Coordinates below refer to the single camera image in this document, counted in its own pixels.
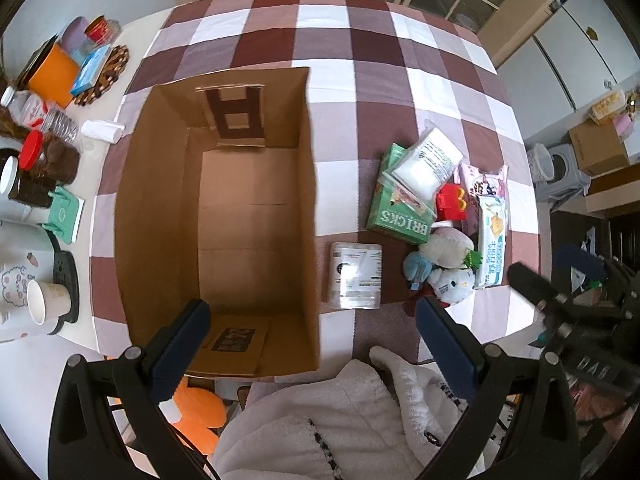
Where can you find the orange container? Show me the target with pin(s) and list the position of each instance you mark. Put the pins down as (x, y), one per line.
(50, 73)

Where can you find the clear plastic swab box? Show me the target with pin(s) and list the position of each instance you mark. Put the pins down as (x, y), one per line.
(355, 278)

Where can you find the red cup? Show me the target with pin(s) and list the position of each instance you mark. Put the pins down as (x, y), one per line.
(102, 30)

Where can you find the hello kitty plush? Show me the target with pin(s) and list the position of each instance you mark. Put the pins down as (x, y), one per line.
(452, 286)

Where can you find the grey step stool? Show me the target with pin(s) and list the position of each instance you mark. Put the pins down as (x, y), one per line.
(568, 181)

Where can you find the checkered tablecloth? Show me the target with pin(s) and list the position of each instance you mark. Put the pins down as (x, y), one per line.
(378, 73)

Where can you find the soda biscuits pack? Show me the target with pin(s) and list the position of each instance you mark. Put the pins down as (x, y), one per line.
(492, 230)

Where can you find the purple snack bag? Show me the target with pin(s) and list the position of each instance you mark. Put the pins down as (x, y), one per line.
(478, 182)

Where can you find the orange cushion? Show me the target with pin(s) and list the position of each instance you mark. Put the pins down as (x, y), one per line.
(201, 413)

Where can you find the woven brown trivet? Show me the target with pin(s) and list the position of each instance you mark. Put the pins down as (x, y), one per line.
(111, 70)

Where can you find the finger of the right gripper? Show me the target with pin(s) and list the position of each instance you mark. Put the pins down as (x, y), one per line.
(570, 256)
(533, 287)

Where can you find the brown cardboard box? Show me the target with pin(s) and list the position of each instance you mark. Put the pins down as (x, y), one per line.
(216, 202)

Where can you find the white powder bag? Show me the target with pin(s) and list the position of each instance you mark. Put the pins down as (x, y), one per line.
(425, 167)

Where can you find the white lid jar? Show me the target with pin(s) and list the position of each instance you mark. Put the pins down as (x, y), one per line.
(20, 186)

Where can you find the cardboard box on floor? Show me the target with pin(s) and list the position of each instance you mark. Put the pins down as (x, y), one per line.
(598, 148)

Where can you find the white plush toy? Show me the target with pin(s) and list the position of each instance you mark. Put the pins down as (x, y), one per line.
(447, 248)

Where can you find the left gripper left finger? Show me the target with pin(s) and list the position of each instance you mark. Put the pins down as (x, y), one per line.
(146, 377)

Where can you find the paper cup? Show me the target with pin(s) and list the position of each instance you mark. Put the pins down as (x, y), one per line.
(47, 301)

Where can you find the purple container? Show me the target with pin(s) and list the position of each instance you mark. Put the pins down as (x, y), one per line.
(73, 35)

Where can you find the white waste basket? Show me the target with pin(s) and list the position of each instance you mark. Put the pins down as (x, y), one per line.
(540, 163)

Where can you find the white roll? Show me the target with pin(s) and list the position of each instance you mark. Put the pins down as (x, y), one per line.
(102, 130)

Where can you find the blue plush toy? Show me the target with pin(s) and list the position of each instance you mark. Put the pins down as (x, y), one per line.
(416, 270)

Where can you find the blue tissue box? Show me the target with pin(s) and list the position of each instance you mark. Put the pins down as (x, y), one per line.
(90, 69)

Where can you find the clear water bottle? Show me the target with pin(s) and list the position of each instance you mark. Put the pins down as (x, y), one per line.
(30, 111)

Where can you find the green phone stand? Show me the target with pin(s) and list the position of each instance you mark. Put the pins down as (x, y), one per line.
(64, 215)

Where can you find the white decorated kettle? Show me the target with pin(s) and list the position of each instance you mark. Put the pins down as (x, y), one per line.
(29, 253)

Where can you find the red lid jar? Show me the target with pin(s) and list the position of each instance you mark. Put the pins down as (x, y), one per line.
(45, 155)

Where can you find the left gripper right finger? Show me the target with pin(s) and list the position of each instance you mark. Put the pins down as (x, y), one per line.
(473, 375)

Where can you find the white refrigerator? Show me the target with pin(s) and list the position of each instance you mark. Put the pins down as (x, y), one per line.
(577, 57)

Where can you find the green bricks box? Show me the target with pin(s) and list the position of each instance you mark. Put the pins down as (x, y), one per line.
(389, 214)

